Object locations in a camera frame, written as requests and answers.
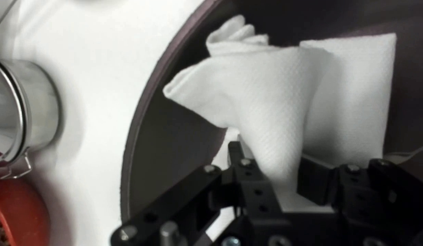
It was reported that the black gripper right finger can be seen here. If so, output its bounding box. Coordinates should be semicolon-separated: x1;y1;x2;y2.
298;154;359;209

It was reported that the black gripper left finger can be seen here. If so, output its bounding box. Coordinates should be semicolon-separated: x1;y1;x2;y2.
228;138;285;216

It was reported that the white kitchen towel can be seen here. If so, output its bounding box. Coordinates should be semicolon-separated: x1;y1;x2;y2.
162;13;399;213

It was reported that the black frying pan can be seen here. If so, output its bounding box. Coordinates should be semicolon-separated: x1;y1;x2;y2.
120;0;423;225

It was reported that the steel rimmed container with clasp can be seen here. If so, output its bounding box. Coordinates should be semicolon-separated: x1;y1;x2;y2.
0;54;64;180

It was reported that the red bowl with beans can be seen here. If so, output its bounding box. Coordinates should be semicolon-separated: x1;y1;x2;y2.
0;176;53;246

